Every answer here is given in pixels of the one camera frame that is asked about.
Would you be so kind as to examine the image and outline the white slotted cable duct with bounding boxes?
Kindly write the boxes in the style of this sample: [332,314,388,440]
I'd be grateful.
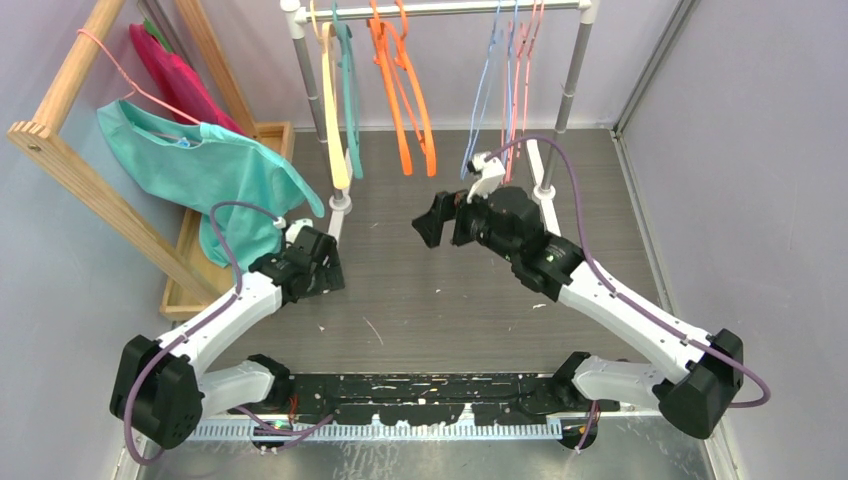
[188,417,563,442]

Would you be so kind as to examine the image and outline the wooden clothes rack frame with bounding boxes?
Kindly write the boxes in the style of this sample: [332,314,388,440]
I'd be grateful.
[7,1,223,303]

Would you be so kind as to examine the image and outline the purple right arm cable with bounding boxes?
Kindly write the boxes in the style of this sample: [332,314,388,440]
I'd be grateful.
[483,135,772,409]

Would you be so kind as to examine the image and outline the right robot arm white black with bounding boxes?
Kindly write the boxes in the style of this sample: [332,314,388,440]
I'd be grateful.
[411,187,744,439]

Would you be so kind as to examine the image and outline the pink wire hanger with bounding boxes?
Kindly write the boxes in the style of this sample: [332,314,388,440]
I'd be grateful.
[509,1,545,140]
[502,1,539,143]

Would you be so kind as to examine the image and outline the white metal clothes rack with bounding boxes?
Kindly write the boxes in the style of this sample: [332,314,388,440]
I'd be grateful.
[280,1,599,237]

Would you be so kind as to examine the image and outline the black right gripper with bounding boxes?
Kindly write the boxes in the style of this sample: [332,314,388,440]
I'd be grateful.
[414,179,519,263]

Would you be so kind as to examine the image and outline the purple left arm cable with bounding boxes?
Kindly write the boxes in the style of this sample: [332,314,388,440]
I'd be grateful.
[123,201,286,466]

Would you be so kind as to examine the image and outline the red garment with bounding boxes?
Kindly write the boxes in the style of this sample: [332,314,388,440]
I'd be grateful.
[128,24,244,134]

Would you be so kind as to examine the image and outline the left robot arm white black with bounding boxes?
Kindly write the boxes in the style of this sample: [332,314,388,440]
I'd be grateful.
[109,225,344,449]

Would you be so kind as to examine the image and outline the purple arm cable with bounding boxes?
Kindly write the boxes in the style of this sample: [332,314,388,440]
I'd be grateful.
[483,135,772,409]
[123,201,286,466]

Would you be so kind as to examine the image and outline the teal plastic hanger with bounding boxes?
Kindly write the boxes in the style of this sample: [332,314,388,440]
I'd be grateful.
[331,1,364,180]

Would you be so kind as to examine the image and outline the pink hanger holding shirt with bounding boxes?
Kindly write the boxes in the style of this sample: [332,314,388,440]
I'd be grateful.
[76,28,201,125]

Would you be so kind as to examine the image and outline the wooden tray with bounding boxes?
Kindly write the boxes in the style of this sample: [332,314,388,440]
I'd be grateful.
[160,122,295,322]

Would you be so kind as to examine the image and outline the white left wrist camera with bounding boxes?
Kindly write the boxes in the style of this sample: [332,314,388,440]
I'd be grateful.
[273,217,314,249]

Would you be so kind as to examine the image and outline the teal t-shirt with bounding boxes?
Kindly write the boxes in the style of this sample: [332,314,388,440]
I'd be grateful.
[97,100,325,269]

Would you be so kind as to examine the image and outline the blue wire hanger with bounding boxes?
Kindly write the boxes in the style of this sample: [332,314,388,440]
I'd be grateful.
[501,1,519,145]
[459,1,503,180]

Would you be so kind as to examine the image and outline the beige plastic hanger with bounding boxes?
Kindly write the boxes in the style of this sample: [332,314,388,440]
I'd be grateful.
[309,1,351,190]

